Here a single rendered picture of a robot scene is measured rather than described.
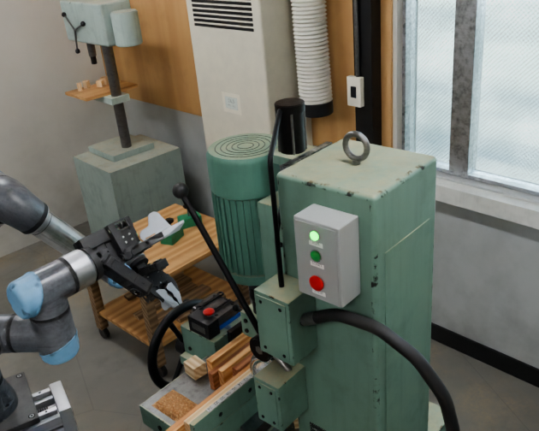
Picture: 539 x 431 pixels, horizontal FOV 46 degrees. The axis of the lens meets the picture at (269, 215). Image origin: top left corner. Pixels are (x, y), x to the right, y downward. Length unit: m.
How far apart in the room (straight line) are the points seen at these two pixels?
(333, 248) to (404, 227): 0.17
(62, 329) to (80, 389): 1.96
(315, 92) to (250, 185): 1.59
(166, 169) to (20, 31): 1.29
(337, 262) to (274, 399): 0.40
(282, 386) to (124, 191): 2.51
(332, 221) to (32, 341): 0.61
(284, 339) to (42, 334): 0.46
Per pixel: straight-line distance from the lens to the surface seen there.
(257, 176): 1.32
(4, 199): 1.71
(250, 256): 1.41
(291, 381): 1.38
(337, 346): 1.30
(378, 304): 1.18
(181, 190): 1.36
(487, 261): 2.86
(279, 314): 1.23
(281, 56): 2.95
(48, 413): 1.92
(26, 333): 1.29
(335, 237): 1.07
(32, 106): 4.46
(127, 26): 3.44
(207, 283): 3.42
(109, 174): 3.65
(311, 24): 2.83
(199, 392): 1.65
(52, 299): 1.23
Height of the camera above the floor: 1.98
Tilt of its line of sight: 26 degrees down
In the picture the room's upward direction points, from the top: 6 degrees counter-clockwise
